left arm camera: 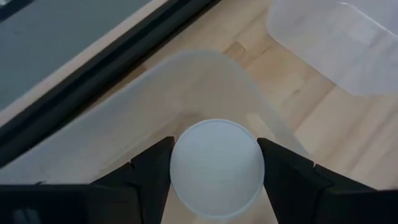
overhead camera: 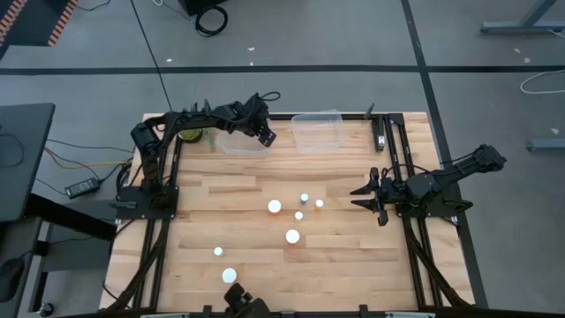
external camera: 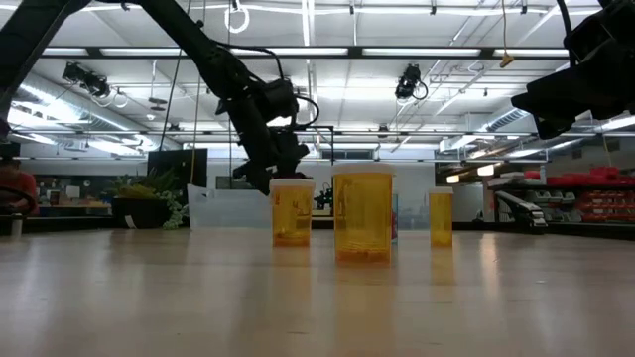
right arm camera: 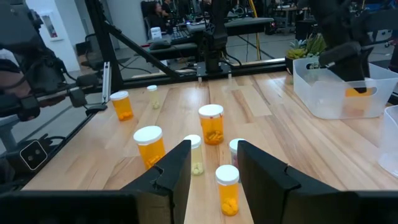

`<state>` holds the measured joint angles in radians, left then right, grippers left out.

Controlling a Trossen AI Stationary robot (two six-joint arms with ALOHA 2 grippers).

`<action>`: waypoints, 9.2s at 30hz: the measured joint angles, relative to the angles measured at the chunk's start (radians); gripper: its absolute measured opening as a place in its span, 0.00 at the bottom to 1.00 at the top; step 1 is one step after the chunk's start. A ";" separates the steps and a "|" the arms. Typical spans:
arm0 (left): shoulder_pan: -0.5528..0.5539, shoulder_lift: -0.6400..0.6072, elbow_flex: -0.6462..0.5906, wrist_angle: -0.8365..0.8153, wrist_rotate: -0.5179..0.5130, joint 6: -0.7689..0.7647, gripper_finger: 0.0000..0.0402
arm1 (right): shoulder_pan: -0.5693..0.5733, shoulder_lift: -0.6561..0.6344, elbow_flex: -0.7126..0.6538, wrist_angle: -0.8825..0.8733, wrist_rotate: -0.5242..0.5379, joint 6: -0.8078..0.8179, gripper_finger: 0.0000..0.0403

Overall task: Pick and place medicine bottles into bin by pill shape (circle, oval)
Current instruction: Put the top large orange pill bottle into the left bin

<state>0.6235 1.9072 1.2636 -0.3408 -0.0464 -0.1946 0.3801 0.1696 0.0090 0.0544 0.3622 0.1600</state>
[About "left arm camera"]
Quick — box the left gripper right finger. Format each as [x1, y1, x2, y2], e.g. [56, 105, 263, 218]
[256, 137, 377, 224]

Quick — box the large orange pill bottle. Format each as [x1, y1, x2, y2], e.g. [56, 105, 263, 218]
[169, 118, 266, 220]

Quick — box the clear plastic bin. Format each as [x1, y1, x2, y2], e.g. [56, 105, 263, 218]
[0, 49, 313, 224]
[266, 0, 398, 97]

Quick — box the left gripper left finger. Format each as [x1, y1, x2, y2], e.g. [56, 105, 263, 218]
[90, 136, 175, 224]

